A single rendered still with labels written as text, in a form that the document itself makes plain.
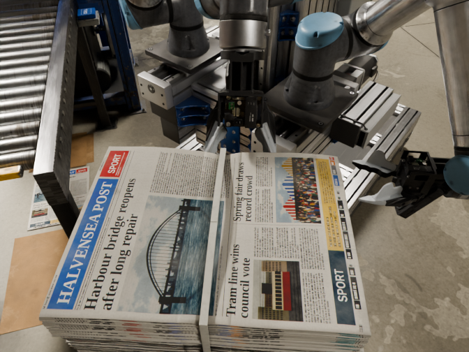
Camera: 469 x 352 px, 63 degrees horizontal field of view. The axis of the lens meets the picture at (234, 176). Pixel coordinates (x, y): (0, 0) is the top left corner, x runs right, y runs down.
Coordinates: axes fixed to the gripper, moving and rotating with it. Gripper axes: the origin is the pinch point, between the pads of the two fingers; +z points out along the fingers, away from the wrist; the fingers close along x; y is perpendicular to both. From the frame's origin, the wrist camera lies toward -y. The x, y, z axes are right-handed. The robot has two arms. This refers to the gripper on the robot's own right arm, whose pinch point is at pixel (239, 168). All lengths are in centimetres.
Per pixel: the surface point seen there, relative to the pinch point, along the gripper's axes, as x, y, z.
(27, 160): -56, -28, 7
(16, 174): -55, -20, 9
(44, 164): -50, -25, 7
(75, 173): -92, -128, 40
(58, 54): -68, -74, -20
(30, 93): -68, -54, -8
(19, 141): -61, -33, 3
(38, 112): -61, -45, -3
